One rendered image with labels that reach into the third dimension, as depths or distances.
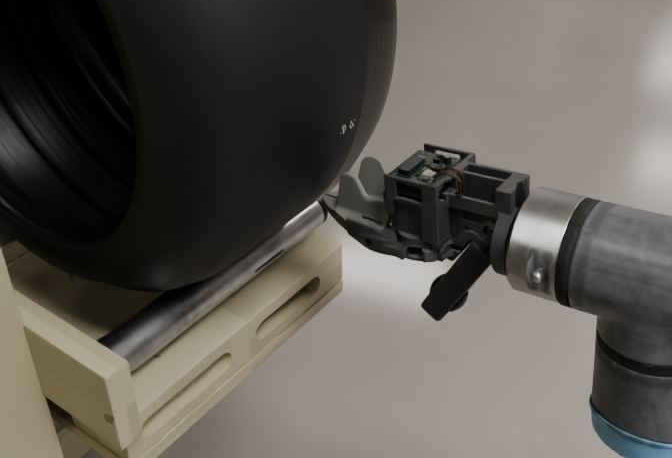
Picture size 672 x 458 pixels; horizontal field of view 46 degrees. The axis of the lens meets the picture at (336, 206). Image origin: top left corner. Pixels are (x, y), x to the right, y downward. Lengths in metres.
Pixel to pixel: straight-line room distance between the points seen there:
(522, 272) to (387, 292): 1.62
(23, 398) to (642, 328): 0.57
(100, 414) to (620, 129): 2.71
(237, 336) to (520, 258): 0.36
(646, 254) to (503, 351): 1.52
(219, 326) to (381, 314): 1.33
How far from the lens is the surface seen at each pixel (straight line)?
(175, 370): 0.83
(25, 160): 1.03
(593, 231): 0.62
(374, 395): 1.96
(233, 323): 0.87
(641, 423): 0.69
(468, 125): 3.12
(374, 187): 0.76
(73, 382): 0.78
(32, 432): 0.87
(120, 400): 0.75
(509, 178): 0.67
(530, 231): 0.63
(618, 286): 0.61
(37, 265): 1.11
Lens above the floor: 1.45
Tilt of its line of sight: 34 degrees down
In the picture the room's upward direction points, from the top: straight up
